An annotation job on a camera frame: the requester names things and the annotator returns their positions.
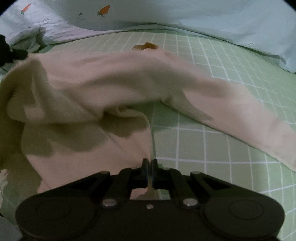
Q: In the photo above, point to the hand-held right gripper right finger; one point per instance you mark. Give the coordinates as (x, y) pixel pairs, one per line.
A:
(161, 178)

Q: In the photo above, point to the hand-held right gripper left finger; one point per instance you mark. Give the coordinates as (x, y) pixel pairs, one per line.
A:
(138, 178)

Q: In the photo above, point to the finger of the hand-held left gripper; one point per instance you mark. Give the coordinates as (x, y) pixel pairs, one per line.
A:
(19, 54)

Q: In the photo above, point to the beige garment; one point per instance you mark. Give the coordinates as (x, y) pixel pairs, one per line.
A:
(81, 92)

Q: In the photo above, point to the rumpled pale cloth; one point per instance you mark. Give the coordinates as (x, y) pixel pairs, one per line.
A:
(25, 39)

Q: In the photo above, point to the small brown object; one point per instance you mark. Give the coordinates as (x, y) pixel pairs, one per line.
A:
(145, 46)

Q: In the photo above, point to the carrot print pale blue quilt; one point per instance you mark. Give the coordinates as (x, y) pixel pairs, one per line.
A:
(185, 14)

